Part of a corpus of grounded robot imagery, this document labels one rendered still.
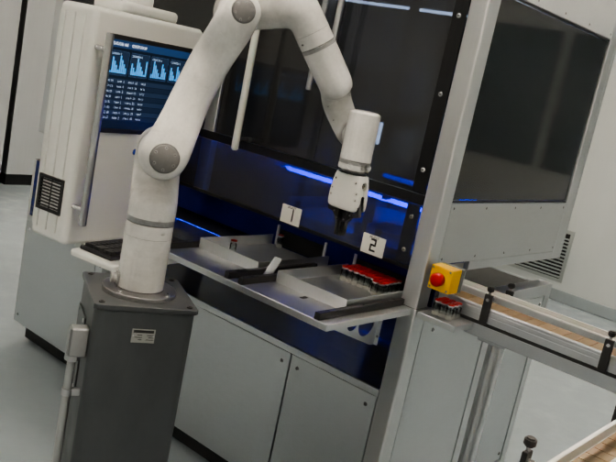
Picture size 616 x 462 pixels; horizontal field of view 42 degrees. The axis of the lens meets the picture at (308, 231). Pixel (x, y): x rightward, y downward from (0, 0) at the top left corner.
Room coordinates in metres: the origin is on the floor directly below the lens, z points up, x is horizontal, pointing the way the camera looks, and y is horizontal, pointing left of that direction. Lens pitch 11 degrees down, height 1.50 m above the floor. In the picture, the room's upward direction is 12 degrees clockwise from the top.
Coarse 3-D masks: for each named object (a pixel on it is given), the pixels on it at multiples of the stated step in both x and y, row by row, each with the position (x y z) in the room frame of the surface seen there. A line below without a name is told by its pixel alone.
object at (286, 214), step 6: (282, 204) 2.60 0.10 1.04; (282, 210) 2.60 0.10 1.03; (288, 210) 2.59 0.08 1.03; (294, 210) 2.57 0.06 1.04; (300, 210) 2.56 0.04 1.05; (282, 216) 2.60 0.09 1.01; (288, 216) 2.58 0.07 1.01; (294, 216) 2.57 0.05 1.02; (300, 216) 2.55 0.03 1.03; (288, 222) 2.58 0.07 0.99; (294, 222) 2.56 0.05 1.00
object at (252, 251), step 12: (204, 240) 2.44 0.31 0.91; (216, 240) 2.51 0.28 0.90; (228, 240) 2.55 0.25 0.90; (240, 240) 2.59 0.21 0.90; (252, 240) 2.64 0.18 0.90; (264, 240) 2.69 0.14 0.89; (216, 252) 2.40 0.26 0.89; (228, 252) 2.37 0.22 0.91; (240, 252) 2.50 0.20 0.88; (252, 252) 2.53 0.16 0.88; (264, 252) 2.56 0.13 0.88; (276, 252) 2.60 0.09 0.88; (288, 252) 2.63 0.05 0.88; (240, 264) 2.34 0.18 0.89; (252, 264) 2.31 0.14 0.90; (264, 264) 2.32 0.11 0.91; (288, 264) 2.40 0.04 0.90; (324, 264) 2.55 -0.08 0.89
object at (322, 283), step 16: (288, 272) 2.28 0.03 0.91; (304, 272) 2.34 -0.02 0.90; (320, 272) 2.40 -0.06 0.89; (336, 272) 2.47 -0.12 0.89; (304, 288) 2.18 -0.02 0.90; (320, 288) 2.15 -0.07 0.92; (336, 288) 2.31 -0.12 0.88; (352, 288) 2.34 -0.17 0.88; (336, 304) 2.10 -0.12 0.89; (352, 304) 2.11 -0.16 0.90
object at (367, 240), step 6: (366, 234) 2.39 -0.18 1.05; (366, 240) 2.38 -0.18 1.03; (372, 240) 2.37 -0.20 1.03; (378, 240) 2.36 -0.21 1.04; (384, 240) 2.35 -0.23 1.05; (366, 246) 2.38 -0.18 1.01; (378, 246) 2.36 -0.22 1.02; (384, 246) 2.34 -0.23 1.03; (366, 252) 2.38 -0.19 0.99; (372, 252) 2.37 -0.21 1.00; (378, 252) 2.35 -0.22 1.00
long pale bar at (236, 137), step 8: (256, 32) 2.67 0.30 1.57; (256, 40) 2.68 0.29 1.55; (256, 48) 2.68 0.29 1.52; (248, 56) 2.68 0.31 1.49; (248, 64) 2.67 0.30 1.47; (248, 72) 2.67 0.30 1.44; (248, 80) 2.68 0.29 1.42; (248, 88) 2.68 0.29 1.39; (240, 96) 2.68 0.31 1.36; (240, 104) 2.67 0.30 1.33; (240, 112) 2.67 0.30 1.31; (240, 120) 2.67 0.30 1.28; (240, 128) 2.68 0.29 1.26; (240, 136) 2.69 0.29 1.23; (232, 144) 2.68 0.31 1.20
